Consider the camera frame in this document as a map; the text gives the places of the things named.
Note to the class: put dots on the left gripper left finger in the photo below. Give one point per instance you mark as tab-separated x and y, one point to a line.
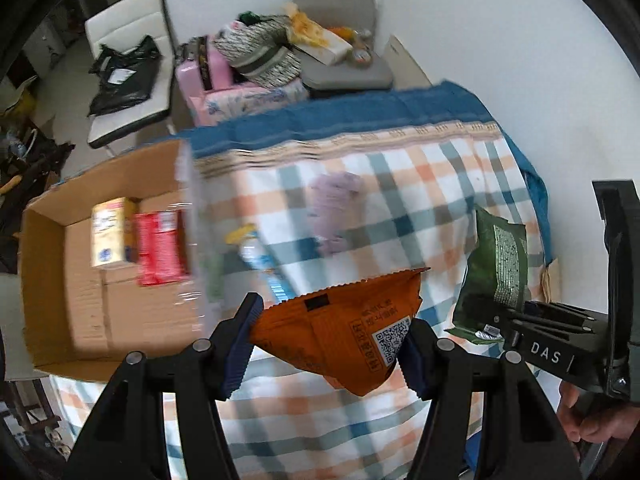
124	434

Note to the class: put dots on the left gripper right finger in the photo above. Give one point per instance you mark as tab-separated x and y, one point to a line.
521	437

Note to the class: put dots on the green snack bag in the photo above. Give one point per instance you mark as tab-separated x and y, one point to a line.
495	280

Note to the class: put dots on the orange snack bag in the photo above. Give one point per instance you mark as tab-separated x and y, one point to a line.
350	334

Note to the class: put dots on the blue snack tube packet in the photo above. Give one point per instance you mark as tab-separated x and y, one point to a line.
256	254

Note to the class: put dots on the lilac soft cloth toy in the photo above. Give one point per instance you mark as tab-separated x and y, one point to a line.
333	200

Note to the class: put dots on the person's right hand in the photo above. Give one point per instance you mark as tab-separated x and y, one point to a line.
613	423

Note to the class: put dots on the brown cardboard box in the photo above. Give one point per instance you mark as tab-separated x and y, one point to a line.
81	321

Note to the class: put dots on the red noodle packet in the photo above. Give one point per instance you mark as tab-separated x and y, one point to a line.
162	255

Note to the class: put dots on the yellow tissue pack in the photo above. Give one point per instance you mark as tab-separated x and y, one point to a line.
113	234

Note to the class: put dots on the plaid checkered tablecloth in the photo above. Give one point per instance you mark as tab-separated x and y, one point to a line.
427	158

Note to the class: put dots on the floral pink pillow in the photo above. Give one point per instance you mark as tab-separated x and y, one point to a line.
212	108

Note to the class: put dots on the black plastic bag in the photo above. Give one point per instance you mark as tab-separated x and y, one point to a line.
126	79

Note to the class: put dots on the tape roll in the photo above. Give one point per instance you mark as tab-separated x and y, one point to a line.
362	57

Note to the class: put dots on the pink suitcase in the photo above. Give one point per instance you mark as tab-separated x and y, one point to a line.
201	68

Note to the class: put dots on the black white patterned bag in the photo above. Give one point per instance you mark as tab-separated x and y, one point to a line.
260	51

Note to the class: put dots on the yellow white snack box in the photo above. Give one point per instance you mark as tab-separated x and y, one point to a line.
311	38

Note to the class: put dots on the white leather chair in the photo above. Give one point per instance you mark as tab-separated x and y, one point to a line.
121	27

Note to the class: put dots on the grey padded chair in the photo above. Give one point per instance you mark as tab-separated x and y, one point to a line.
354	21

